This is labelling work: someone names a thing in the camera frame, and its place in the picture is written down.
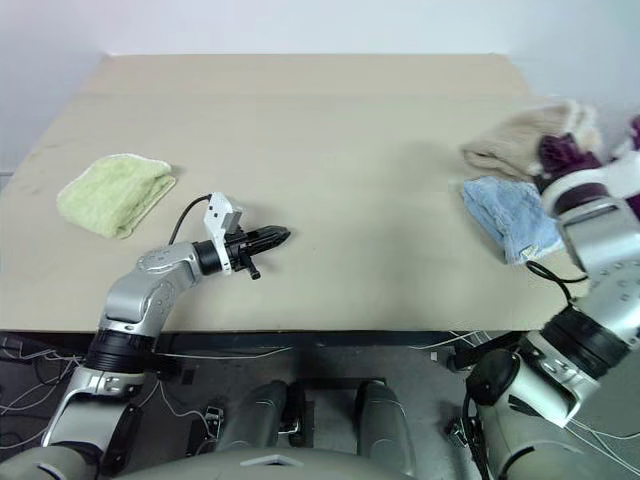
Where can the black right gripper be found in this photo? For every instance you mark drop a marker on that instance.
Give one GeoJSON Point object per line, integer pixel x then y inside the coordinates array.
{"type": "Point", "coordinates": [565, 152]}

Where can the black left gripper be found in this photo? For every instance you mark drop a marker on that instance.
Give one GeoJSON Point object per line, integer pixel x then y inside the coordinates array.
{"type": "Point", "coordinates": [239, 246]}

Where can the beige towel with white edge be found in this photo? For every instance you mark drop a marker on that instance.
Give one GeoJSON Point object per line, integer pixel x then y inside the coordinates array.
{"type": "Point", "coordinates": [510, 137]}

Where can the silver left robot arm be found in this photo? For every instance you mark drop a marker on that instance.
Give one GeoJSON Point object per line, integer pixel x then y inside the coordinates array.
{"type": "Point", "coordinates": [150, 290]}

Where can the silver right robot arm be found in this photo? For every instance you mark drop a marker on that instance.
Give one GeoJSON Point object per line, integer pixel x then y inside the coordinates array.
{"type": "Point", "coordinates": [605, 240]}

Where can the light blue folded towel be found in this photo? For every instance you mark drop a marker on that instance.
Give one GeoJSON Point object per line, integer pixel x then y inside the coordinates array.
{"type": "Point", "coordinates": [510, 210]}

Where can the light green folded towel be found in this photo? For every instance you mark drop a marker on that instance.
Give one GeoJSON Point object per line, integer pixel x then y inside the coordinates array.
{"type": "Point", "coordinates": [117, 192]}

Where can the grey robot left leg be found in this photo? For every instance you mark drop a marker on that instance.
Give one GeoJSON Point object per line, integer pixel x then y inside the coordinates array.
{"type": "Point", "coordinates": [255, 415]}

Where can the grey robot leg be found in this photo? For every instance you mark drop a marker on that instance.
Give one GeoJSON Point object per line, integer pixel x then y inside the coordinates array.
{"type": "Point", "coordinates": [255, 415]}
{"type": "Point", "coordinates": [385, 425]}

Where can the black robot stand base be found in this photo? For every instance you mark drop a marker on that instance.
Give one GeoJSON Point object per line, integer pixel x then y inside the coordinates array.
{"type": "Point", "coordinates": [330, 410]}

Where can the grey robot right leg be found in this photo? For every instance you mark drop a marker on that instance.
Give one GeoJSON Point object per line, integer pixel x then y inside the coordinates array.
{"type": "Point", "coordinates": [385, 425]}

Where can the silver robot torso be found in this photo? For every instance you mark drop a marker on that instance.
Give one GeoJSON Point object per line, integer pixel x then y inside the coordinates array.
{"type": "Point", "coordinates": [225, 465]}

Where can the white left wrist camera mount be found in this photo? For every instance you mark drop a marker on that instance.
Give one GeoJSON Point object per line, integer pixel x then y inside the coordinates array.
{"type": "Point", "coordinates": [219, 210]}

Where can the dark table frame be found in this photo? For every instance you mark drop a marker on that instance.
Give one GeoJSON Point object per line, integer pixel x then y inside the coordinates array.
{"type": "Point", "coordinates": [300, 339]}

